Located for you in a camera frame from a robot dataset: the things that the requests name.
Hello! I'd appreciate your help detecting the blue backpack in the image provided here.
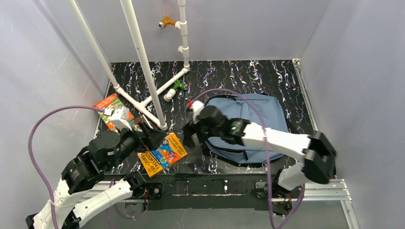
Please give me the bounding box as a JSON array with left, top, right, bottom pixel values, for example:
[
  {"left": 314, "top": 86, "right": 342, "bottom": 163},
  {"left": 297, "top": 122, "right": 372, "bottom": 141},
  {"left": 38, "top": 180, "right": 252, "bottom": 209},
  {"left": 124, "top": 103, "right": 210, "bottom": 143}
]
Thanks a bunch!
[{"left": 205, "top": 94, "right": 288, "bottom": 164}]

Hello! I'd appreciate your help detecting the dark sunset cover book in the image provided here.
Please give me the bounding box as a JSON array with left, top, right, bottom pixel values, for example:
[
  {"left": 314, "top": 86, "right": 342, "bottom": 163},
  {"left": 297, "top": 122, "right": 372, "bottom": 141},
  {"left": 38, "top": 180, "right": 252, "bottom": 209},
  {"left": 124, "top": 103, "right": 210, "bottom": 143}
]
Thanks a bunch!
[{"left": 133, "top": 114, "right": 152, "bottom": 130}]

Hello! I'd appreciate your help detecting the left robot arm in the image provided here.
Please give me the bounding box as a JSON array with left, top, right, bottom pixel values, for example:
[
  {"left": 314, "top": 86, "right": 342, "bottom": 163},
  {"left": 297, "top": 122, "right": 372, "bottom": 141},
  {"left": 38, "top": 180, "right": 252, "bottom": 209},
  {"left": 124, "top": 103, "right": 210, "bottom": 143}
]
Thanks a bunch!
[{"left": 25, "top": 122, "right": 167, "bottom": 229}]

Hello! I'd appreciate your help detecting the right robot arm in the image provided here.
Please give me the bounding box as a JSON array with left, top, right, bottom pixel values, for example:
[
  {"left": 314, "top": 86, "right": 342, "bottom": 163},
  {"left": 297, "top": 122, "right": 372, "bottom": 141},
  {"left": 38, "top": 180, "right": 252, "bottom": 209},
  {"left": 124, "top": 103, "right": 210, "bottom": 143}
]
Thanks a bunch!
[{"left": 183, "top": 101, "right": 337, "bottom": 191}]

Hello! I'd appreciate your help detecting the green white pipe fitting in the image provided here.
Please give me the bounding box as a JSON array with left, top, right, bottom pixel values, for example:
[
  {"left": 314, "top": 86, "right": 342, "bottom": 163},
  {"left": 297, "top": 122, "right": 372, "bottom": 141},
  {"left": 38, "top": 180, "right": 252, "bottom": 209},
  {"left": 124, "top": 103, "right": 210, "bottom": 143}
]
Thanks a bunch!
[{"left": 163, "top": 80, "right": 188, "bottom": 102}]

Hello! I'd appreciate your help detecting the orange green treehouse book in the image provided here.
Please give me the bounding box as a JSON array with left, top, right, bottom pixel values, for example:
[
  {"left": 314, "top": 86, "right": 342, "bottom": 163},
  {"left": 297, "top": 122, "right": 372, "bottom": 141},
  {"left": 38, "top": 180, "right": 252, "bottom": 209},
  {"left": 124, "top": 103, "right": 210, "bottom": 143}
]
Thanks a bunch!
[{"left": 94, "top": 94, "right": 134, "bottom": 132}]

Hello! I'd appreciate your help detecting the white PVC pipe frame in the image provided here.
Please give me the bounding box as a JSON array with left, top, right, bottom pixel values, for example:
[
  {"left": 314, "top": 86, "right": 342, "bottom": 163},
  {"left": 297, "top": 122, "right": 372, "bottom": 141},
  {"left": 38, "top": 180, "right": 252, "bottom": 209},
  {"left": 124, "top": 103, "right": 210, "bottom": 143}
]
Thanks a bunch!
[{"left": 69, "top": 0, "right": 191, "bottom": 131}]

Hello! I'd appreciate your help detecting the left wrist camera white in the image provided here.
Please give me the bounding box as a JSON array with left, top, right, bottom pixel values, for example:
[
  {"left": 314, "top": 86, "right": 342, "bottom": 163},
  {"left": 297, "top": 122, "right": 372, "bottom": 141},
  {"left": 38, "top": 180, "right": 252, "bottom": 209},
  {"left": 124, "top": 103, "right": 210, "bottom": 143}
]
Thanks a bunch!
[{"left": 109, "top": 106, "right": 133, "bottom": 131}]

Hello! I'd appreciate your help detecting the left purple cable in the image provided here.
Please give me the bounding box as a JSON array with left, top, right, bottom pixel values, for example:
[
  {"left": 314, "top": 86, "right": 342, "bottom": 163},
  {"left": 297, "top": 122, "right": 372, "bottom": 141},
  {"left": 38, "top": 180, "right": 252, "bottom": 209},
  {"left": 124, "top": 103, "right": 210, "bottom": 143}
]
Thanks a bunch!
[{"left": 28, "top": 105, "right": 149, "bottom": 229}]

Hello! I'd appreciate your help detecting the purple cable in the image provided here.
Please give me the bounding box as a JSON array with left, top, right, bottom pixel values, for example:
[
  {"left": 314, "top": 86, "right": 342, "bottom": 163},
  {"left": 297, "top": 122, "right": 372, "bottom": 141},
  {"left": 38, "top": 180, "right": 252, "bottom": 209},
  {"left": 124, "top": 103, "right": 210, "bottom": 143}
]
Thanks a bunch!
[
  {"left": 28, "top": 105, "right": 149, "bottom": 229},
  {"left": 186, "top": 88, "right": 306, "bottom": 229}
]

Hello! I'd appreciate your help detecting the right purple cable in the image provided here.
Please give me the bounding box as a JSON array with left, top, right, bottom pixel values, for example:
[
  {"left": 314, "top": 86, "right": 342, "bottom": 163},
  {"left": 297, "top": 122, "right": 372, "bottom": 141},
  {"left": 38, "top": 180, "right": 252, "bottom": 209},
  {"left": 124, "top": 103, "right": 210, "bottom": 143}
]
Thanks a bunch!
[{"left": 186, "top": 88, "right": 306, "bottom": 229}]

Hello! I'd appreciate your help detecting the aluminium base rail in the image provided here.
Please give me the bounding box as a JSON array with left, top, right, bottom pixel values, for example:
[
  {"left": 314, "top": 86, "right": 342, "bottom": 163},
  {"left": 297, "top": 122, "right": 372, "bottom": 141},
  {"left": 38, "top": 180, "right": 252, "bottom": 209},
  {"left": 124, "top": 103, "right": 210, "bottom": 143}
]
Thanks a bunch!
[{"left": 74, "top": 174, "right": 359, "bottom": 229}]

